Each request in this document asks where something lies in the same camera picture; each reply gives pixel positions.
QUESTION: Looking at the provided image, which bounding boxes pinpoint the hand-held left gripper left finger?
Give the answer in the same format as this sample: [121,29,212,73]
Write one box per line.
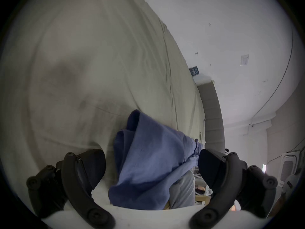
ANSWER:
[26,149,116,229]

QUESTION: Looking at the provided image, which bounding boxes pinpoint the person's legs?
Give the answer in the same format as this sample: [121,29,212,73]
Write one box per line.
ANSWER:
[169,170,196,209]

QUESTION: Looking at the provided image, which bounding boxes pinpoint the blue shirt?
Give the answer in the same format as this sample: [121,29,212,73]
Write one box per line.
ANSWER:
[108,109,202,210]

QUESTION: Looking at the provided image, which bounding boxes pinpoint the grey padded headboard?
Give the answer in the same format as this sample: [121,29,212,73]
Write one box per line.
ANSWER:
[197,80,225,152]

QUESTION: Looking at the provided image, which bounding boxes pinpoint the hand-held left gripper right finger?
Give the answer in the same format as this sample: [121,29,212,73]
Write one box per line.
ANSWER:
[190,148,278,229]

